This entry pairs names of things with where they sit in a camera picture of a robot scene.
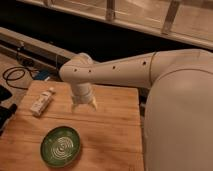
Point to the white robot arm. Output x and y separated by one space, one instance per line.
178 123

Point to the white bottle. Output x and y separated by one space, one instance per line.
42 102

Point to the black plug on floor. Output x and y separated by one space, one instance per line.
27 62

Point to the metal window frame rail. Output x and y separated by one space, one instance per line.
186 21

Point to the green ceramic bowl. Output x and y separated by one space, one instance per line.
60 147

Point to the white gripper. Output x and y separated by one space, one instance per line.
83 94

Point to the blue object on floor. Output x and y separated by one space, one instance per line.
42 75

